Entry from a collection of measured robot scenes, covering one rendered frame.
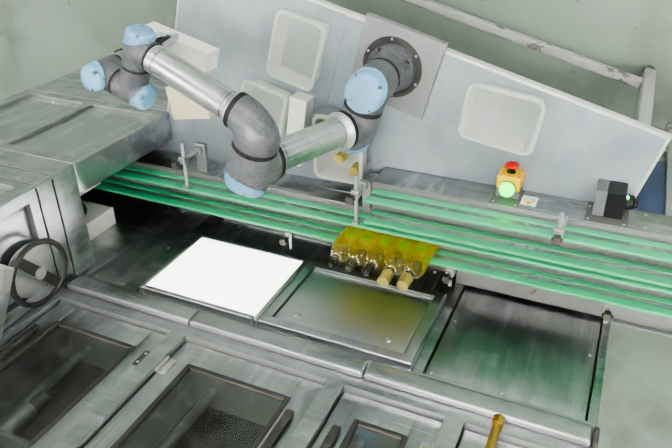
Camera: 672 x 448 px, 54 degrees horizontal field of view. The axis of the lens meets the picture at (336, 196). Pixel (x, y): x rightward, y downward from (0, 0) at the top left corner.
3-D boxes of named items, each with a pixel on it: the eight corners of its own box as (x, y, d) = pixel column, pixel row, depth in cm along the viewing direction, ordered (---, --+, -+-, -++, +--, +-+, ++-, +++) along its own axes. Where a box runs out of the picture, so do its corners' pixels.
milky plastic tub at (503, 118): (476, 72, 193) (468, 81, 186) (553, 92, 187) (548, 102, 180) (463, 126, 203) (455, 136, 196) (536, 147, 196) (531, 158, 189)
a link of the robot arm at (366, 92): (405, 70, 188) (387, 86, 178) (389, 108, 196) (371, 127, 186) (368, 51, 190) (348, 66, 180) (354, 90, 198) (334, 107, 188)
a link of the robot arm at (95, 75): (100, 100, 175) (75, 85, 177) (128, 87, 184) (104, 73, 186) (104, 74, 171) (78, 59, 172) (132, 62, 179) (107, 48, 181)
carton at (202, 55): (154, 21, 206) (141, 25, 201) (219, 48, 200) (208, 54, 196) (152, 39, 209) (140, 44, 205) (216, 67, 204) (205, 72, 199)
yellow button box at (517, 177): (500, 185, 205) (494, 195, 199) (502, 163, 201) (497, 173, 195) (523, 189, 202) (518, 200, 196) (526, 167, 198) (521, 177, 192)
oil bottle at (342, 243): (355, 229, 219) (328, 262, 202) (355, 214, 216) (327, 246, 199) (371, 232, 217) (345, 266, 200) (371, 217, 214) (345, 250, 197)
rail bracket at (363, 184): (360, 212, 214) (344, 230, 204) (360, 165, 207) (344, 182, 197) (369, 214, 213) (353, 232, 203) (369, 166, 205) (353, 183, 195)
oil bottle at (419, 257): (423, 242, 210) (400, 279, 193) (423, 227, 207) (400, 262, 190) (440, 246, 208) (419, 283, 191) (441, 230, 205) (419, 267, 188)
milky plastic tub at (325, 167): (324, 166, 229) (313, 177, 222) (322, 105, 218) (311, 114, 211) (371, 175, 222) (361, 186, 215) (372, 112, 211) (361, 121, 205)
